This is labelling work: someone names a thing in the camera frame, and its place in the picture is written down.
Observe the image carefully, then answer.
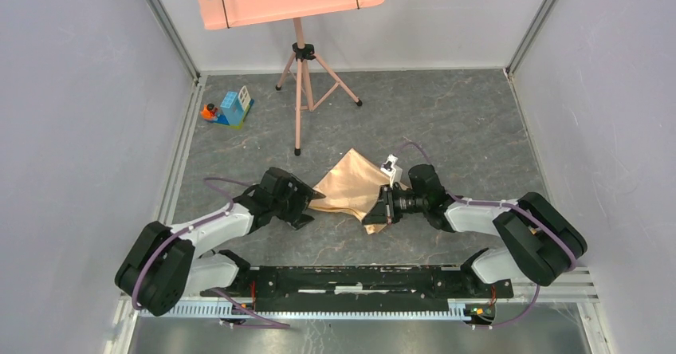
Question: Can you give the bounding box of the peach satin napkin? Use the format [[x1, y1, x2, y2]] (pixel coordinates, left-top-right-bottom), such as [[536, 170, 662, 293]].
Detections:
[[309, 148, 390, 234]]

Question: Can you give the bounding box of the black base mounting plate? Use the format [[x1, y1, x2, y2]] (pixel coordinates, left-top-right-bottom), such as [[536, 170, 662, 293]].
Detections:
[[224, 265, 514, 313]]

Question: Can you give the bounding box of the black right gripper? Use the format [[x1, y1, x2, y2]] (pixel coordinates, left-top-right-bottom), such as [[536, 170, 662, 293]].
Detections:
[[362, 184, 428, 225]]

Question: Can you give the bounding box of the grey slotted cable duct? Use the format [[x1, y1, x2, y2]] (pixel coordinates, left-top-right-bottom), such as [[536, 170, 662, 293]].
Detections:
[[164, 299, 492, 322]]

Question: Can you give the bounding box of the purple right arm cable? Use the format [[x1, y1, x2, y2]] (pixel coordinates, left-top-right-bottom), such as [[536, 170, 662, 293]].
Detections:
[[395, 141, 580, 330]]

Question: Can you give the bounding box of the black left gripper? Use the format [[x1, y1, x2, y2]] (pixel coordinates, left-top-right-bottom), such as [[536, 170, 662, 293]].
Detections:
[[271, 175, 324, 230]]

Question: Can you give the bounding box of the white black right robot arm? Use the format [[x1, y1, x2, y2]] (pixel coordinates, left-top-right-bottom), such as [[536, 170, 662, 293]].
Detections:
[[363, 164, 588, 297]]

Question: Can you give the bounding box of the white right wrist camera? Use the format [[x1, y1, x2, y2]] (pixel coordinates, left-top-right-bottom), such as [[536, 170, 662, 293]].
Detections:
[[379, 154, 403, 187]]

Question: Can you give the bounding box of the pink music stand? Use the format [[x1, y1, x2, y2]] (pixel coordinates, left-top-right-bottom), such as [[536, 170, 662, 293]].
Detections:
[[197, 0, 385, 155]]

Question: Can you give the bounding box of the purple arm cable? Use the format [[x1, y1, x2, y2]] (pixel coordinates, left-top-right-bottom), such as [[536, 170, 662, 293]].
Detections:
[[130, 177, 292, 330], [395, 141, 580, 330]]

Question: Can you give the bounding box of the aluminium frame rail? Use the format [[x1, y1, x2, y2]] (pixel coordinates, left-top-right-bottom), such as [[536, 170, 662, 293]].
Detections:
[[554, 267, 600, 303]]

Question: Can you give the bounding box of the orange toy figure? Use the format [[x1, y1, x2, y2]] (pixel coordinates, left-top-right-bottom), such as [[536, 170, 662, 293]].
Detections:
[[201, 103, 218, 122]]

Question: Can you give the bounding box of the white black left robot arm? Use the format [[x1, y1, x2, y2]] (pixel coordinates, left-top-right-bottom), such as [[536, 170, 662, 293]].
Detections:
[[114, 167, 324, 317]]

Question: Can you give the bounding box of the colourful toy brick house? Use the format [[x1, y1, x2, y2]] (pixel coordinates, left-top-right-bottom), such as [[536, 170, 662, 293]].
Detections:
[[214, 85, 255, 129]]

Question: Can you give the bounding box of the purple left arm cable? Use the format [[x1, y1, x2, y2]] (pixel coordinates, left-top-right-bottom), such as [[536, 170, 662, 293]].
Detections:
[[130, 177, 292, 330]]

